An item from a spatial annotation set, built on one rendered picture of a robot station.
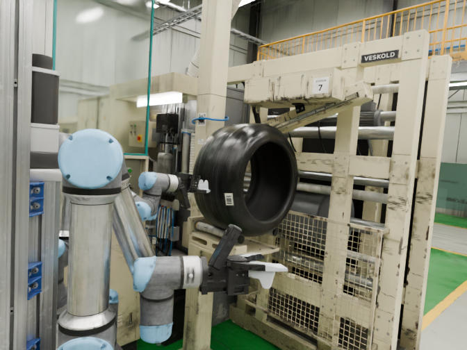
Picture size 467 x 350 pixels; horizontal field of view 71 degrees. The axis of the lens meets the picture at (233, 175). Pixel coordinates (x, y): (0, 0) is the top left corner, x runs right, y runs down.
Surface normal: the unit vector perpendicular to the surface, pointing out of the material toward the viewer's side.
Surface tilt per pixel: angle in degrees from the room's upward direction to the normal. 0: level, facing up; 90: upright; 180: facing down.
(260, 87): 90
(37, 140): 90
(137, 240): 83
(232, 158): 73
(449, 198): 90
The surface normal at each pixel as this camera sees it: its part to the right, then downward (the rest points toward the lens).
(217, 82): 0.71, 0.10
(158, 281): 0.29, 0.09
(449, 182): -0.74, 0.00
